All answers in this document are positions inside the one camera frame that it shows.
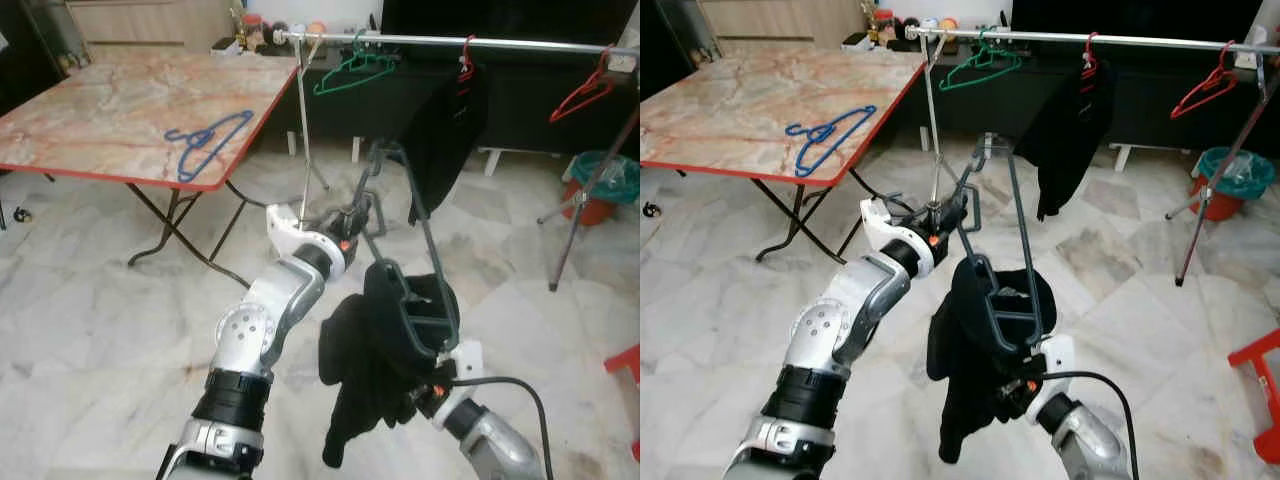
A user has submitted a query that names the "black TV console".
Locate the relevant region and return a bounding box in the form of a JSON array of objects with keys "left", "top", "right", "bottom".
[
  {"left": 235, "top": 40, "right": 641, "bottom": 161},
  {"left": 860, "top": 40, "right": 1280, "bottom": 156}
]

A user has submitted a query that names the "blue plastic hanger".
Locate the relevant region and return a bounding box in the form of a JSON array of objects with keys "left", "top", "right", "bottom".
[
  {"left": 786, "top": 105, "right": 877, "bottom": 178},
  {"left": 165, "top": 110, "right": 254, "bottom": 183}
]

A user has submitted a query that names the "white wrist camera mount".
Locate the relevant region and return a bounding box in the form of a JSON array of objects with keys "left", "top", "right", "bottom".
[
  {"left": 1035, "top": 335, "right": 1079, "bottom": 381},
  {"left": 445, "top": 340, "right": 486, "bottom": 386},
  {"left": 860, "top": 198, "right": 941, "bottom": 271},
  {"left": 266, "top": 203, "right": 346, "bottom": 267}
]

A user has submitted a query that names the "silver metal clothes rack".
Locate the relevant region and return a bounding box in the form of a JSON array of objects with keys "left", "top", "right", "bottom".
[
  {"left": 905, "top": 25, "right": 1280, "bottom": 288},
  {"left": 275, "top": 28, "right": 641, "bottom": 293}
]

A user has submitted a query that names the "marble folding table red edge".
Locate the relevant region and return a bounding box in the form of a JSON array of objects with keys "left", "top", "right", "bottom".
[
  {"left": 0, "top": 52, "right": 301, "bottom": 291},
  {"left": 640, "top": 50, "right": 926, "bottom": 263}
]

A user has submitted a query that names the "orange bin with green bag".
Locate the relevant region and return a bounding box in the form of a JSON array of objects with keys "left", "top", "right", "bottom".
[
  {"left": 1190, "top": 147, "right": 1276, "bottom": 221},
  {"left": 563, "top": 150, "right": 641, "bottom": 227}
]

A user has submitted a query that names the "light wooden sideboard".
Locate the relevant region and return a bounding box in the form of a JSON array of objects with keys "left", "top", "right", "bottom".
[
  {"left": 700, "top": 0, "right": 871, "bottom": 46},
  {"left": 65, "top": 0, "right": 241, "bottom": 53}
]

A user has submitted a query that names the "green plastic hanger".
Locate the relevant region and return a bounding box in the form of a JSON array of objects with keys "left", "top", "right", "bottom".
[
  {"left": 938, "top": 28, "right": 1023, "bottom": 92},
  {"left": 313, "top": 32, "right": 398, "bottom": 97}
]

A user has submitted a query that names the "red plastic stool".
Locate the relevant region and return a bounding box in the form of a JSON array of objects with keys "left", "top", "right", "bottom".
[
  {"left": 1228, "top": 328, "right": 1280, "bottom": 463},
  {"left": 604, "top": 343, "right": 641, "bottom": 461}
]

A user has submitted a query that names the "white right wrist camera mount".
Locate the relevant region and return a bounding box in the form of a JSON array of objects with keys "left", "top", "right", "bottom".
[
  {"left": 445, "top": 340, "right": 486, "bottom": 386},
  {"left": 1035, "top": 335, "right": 1079, "bottom": 381}
]

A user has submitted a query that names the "dark grey plastic hanger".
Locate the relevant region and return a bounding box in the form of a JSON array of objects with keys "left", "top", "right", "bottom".
[
  {"left": 357, "top": 140, "right": 463, "bottom": 361},
  {"left": 955, "top": 135, "right": 1056, "bottom": 356}
]

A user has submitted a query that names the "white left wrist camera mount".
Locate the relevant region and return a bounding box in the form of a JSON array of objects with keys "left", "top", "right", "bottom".
[
  {"left": 266, "top": 203, "right": 346, "bottom": 267},
  {"left": 860, "top": 198, "right": 941, "bottom": 271}
]

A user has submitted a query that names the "black shirt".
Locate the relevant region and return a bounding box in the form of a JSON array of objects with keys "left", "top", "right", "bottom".
[
  {"left": 1020, "top": 60, "right": 1113, "bottom": 221},
  {"left": 925, "top": 255, "right": 1059, "bottom": 463},
  {"left": 318, "top": 262, "right": 461, "bottom": 469},
  {"left": 405, "top": 65, "right": 491, "bottom": 226}
]

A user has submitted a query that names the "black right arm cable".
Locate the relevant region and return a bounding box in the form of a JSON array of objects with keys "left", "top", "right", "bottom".
[
  {"left": 450, "top": 375, "right": 556, "bottom": 480},
  {"left": 1045, "top": 370, "right": 1141, "bottom": 480}
]

